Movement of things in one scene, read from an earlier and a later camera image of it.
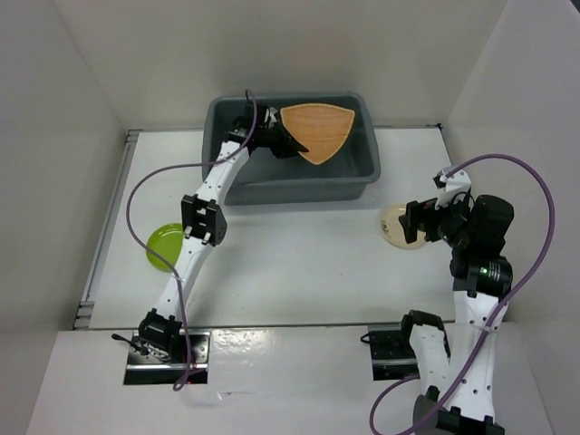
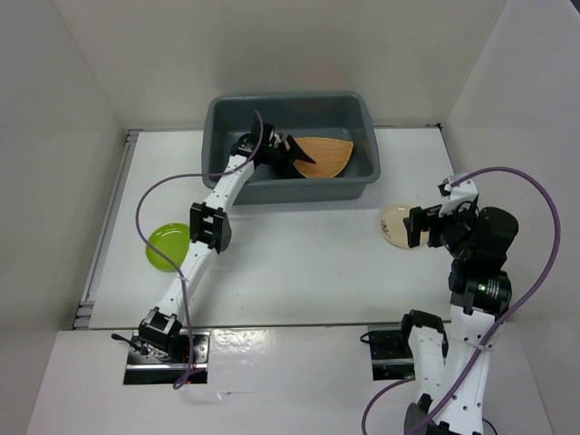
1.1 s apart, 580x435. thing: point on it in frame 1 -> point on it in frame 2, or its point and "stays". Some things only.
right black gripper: [425, 210] stays
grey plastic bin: [340, 178] stays
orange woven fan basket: [318, 128] -> [330, 157]
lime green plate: [167, 240] stays
